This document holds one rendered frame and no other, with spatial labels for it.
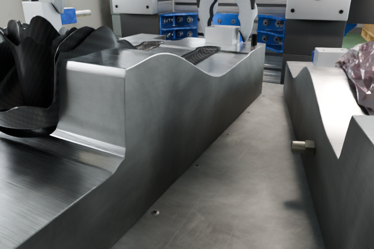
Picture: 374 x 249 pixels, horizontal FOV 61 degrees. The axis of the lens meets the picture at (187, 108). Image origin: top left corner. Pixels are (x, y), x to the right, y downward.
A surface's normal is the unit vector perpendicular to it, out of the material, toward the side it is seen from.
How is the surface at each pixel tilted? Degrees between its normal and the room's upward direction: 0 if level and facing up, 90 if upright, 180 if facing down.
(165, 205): 0
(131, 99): 90
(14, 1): 90
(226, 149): 0
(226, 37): 90
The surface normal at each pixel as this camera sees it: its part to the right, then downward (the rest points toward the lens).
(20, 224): -0.01, -0.93
